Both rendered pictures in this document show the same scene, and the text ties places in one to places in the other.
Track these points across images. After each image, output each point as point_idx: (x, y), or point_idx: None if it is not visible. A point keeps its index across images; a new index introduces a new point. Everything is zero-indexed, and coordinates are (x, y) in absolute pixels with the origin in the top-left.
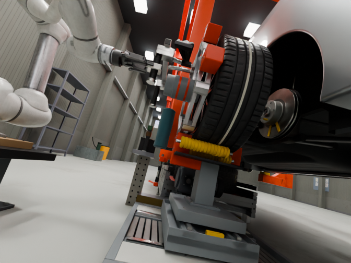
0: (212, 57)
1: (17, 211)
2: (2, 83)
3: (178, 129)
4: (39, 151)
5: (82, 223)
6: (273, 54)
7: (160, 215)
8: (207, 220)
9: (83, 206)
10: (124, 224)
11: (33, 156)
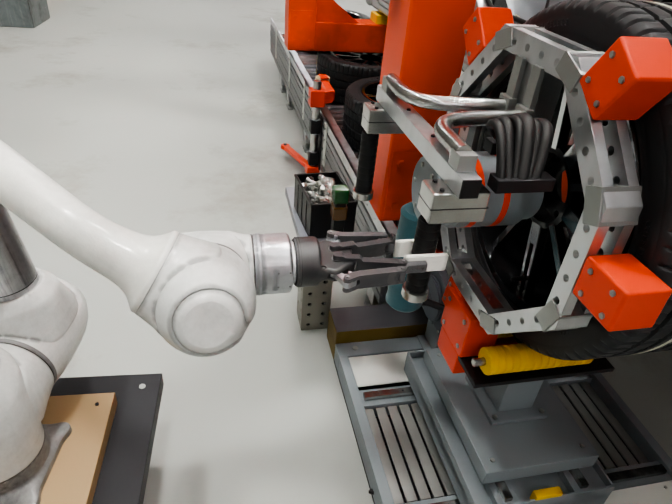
0: (629, 324)
1: (162, 481)
2: (3, 383)
3: (452, 262)
4: (137, 400)
5: (283, 459)
6: None
7: (408, 387)
8: (533, 471)
9: (240, 393)
10: (374, 471)
11: (153, 434)
